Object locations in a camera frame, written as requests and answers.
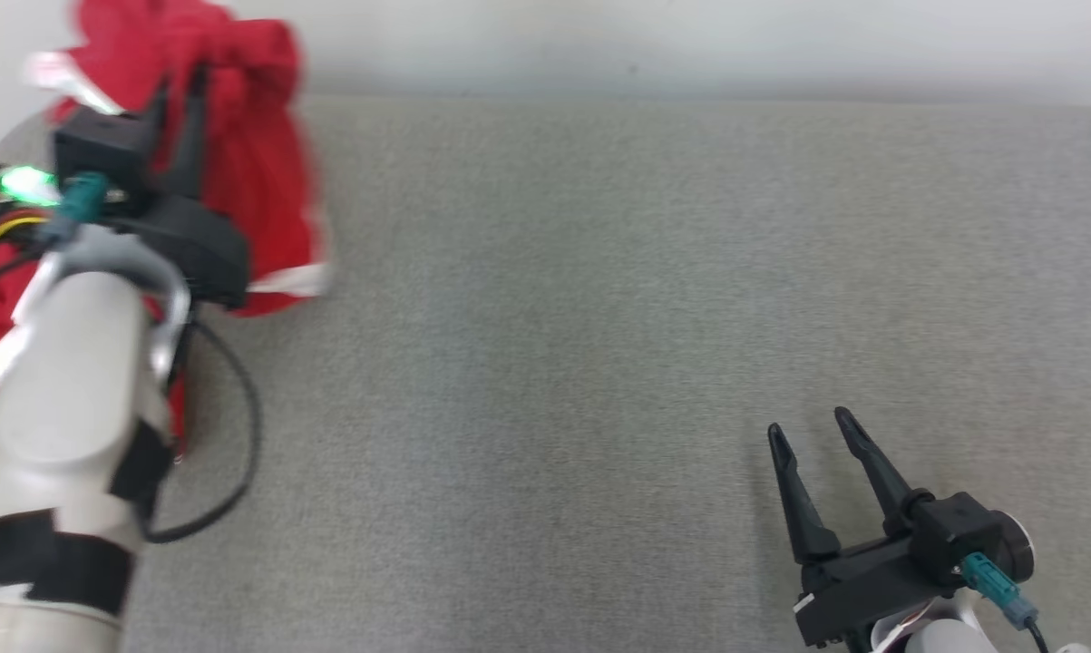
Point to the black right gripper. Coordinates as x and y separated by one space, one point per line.
862 580

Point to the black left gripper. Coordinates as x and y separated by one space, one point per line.
202 245

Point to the red and white basketball jersey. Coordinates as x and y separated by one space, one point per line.
255 154

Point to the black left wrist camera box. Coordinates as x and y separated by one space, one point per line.
101 150

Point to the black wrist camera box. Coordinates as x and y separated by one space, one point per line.
101 150
958 531

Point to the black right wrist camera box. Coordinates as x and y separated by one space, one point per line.
958 531

